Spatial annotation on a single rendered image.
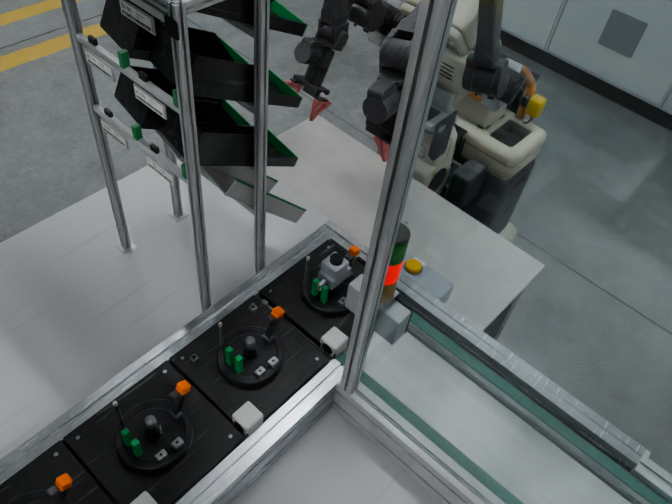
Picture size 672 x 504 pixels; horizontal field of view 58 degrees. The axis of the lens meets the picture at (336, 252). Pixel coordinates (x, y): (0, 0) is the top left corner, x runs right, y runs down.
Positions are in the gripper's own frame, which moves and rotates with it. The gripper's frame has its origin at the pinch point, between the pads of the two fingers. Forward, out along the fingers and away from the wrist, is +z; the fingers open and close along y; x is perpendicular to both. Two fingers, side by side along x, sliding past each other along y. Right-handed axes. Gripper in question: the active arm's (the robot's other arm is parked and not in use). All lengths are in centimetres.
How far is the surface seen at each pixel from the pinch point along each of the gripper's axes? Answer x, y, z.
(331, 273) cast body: -21.8, 5.9, 17.3
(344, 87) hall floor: 166, -140, 118
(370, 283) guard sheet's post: -35.5, 23.9, -6.3
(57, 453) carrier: -83, -5, 29
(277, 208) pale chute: -16.6, -16.4, 16.9
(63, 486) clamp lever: -87, 6, 19
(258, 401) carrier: -50, 13, 28
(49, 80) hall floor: 40, -252, 120
